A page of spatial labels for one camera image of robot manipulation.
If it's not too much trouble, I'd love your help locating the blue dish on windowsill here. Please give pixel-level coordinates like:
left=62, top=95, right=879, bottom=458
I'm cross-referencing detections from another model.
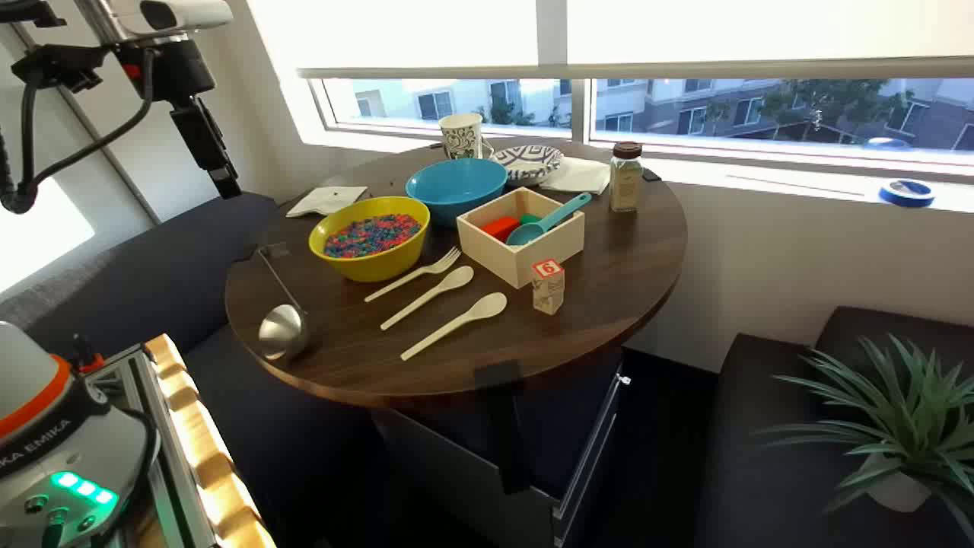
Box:
left=875, top=176, right=936, bottom=209

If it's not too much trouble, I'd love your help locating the blue bowl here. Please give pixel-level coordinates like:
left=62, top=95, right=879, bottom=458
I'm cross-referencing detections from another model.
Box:
left=403, top=154, right=512, bottom=231

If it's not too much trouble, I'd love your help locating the flat white paper napkin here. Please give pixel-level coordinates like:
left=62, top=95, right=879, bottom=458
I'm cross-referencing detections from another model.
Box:
left=282, top=180, right=372, bottom=222

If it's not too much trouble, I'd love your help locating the green spiky plant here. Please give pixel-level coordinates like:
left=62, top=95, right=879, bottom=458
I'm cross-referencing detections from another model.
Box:
left=754, top=331, right=974, bottom=540

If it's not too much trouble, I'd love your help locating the metal ladle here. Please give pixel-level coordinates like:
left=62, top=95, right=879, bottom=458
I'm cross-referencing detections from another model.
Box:
left=251, top=244, right=315, bottom=366

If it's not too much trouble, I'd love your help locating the teal plastic scoop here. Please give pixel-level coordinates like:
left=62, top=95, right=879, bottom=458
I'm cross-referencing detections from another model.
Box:
left=503, top=191, right=594, bottom=248

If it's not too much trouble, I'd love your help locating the dark blue sofa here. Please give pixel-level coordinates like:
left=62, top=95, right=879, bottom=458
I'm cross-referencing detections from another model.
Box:
left=19, top=191, right=388, bottom=548

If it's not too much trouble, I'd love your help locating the colourful cereal heap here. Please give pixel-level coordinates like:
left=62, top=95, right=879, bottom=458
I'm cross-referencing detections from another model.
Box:
left=320, top=209, right=422, bottom=260

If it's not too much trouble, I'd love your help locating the large cream plastic spoon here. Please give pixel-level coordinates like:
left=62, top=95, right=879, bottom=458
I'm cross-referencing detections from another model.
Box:
left=398, top=290, right=512, bottom=366

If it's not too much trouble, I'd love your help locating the white roller blind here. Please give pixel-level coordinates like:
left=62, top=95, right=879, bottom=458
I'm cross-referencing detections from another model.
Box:
left=562, top=0, right=974, bottom=72
left=239, top=0, right=542, bottom=77

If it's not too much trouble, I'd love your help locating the patterned paper cup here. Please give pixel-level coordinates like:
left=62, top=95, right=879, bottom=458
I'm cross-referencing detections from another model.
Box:
left=438, top=113, right=486, bottom=161

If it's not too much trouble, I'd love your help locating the cream plastic fork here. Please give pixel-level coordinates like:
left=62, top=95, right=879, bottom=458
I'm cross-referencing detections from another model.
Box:
left=362, top=244, right=464, bottom=308

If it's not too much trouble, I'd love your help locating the yellow wooden block rail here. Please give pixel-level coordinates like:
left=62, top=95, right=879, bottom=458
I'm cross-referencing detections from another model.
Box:
left=85, top=331, right=280, bottom=548

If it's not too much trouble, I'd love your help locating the white plant pot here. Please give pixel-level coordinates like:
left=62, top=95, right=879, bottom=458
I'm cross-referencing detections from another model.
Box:
left=860, top=464, right=936, bottom=515

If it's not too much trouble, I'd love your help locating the dark armchair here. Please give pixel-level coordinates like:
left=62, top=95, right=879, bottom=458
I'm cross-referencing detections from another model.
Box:
left=698, top=303, right=974, bottom=548

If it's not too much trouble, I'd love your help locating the small cream plastic spoon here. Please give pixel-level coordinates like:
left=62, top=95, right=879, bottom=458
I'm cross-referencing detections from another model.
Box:
left=377, top=264, right=478, bottom=335

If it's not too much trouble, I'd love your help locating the black white patterned plate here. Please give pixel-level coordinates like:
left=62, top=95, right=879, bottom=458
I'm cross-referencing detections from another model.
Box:
left=489, top=142, right=565, bottom=189

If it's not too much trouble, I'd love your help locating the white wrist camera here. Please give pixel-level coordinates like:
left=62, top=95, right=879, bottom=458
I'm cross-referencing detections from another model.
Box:
left=138, top=0, right=237, bottom=29

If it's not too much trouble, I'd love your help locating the small toy milk carton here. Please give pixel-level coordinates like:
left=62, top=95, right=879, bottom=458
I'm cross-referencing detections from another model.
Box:
left=529, top=259, right=569, bottom=315

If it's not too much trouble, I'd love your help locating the wooden box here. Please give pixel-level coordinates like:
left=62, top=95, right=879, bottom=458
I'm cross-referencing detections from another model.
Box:
left=453, top=183, right=589, bottom=292

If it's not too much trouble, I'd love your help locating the glass jar with dark lid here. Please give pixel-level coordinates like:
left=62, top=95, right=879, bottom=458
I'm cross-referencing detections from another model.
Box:
left=609, top=139, right=649, bottom=216

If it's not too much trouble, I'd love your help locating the black table clamp strap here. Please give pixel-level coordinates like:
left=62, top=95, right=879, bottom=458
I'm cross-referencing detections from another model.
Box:
left=472, top=356, right=536, bottom=495

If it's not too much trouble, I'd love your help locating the folded white napkin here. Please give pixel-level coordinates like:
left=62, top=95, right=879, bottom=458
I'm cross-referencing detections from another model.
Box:
left=536, top=154, right=616, bottom=198

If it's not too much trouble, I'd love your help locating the yellow bowl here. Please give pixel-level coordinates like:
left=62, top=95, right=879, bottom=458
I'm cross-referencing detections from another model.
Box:
left=304, top=191, right=436, bottom=286

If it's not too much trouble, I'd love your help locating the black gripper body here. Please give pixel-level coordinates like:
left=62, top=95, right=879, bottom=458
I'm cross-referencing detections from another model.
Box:
left=115, top=33, right=219, bottom=110

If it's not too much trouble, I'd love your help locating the black overhead bracket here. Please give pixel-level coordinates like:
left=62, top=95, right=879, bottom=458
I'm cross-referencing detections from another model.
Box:
left=0, top=0, right=70, bottom=29

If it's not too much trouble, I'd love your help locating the grey table pedestal cabinet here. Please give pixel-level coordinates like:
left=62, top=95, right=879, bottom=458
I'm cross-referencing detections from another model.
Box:
left=369, top=348, right=634, bottom=548

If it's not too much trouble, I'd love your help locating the red plastic cup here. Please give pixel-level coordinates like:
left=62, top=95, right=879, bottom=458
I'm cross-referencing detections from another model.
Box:
left=478, top=213, right=524, bottom=244

